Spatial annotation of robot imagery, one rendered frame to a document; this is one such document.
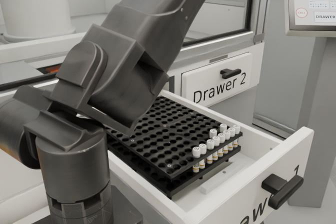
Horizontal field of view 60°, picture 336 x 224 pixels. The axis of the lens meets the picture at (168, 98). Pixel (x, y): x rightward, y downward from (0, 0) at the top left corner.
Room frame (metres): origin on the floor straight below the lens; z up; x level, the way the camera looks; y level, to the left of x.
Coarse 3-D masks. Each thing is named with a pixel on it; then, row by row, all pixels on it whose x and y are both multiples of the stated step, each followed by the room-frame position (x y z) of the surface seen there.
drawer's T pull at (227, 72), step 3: (222, 69) 0.76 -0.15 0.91; (225, 69) 0.76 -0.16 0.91; (228, 69) 0.76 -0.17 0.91; (234, 69) 0.76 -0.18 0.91; (237, 69) 0.76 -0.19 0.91; (240, 69) 0.76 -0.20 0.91; (222, 72) 0.75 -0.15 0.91; (225, 72) 0.74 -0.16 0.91; (228, 72) 0.73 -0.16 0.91; (231, 72) 0.73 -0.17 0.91; (234, 72) 0.74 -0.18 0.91; (237, 72) 0.75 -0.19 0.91; (240, 72) 0.76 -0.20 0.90; (222, 75) 0.72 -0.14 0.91; (225, 75) 0.72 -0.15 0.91; (228, 75) 0.72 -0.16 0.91; (231, 75) 0.73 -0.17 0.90; (234, 75) 0.74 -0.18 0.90; (225, 78) 0.72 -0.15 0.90
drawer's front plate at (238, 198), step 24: (288, 144) 0.37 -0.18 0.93; (264, 168) 0.31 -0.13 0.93; (288, 168) 0.36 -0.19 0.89; (216, 192) 0.27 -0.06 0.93; (240, 192) 0.27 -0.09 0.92; (264, 192) 0.32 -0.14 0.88; (192, 216) 0.23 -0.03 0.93; (216, 216) 0.24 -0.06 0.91; (240, 216) 0.28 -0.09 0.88; (264, 216) 0.33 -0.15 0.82
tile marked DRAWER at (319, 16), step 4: (316, 12) 1.08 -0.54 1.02; (320, 12) 1.08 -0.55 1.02; (324, 12) 1.08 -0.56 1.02; (328, 12) 1.08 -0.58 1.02; (332, 12) 1.08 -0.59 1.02; (316, 16) 1.07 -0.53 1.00; (320, 16) 1.07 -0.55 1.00; (324, 16) 1.07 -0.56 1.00; (328, 16) 1.07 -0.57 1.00; (332, 16) 1.07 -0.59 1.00; (316, 20) 1.06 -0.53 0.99; (320, 20) 1.06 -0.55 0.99; (324, 20) 1.06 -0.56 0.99; (328, 20) 1.06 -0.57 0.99; (332, 20) 1.06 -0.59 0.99
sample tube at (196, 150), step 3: (195, 147) 0.38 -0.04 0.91; (198, 147) 0.38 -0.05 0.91; (192, 150) 0.38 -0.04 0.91; (195, 150) 0.37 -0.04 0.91; (198, 150) 0.37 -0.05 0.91; (192, 153) 0.38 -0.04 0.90; (195, 153) 0.37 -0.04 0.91; (198, 153) 0.37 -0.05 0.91; (195, 156) 0.37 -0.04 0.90; (198, 156) 0.38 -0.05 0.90; (198, 162) 0.38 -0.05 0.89; (195, 165) 0.37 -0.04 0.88; (198, 165) 0.38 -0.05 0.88; (192, 168) 0.38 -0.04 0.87; (195, 168) 0.37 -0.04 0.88; (198, 168) 0.38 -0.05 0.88; (195, 171) 0.37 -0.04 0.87
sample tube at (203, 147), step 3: (201, 144) 0.39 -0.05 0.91; (204, 144) 0.39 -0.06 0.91; (201, 147) 0.38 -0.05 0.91; (204, 147) 0.38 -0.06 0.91; (201, 150) 0.38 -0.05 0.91; (204, 150) 0.38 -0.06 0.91; (201, 153) 0.38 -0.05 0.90; (204, 153) 0.38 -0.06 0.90; (204, 159) 0.38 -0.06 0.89; (201, 162) 0.38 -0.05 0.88; (204, 162) 0.39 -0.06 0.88; (201, 165) 0.38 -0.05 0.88; (204, 165) 0.39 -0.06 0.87
